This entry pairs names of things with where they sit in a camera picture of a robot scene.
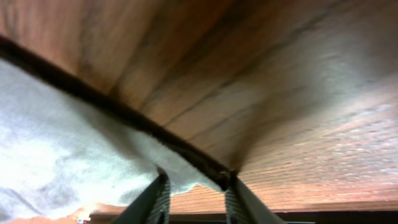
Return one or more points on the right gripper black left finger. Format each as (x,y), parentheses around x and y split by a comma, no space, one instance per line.
(151,207)

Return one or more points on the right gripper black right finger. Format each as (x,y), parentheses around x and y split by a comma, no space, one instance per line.
(243,207)

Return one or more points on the grey shorts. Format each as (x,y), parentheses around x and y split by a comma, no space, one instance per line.
(65,145)

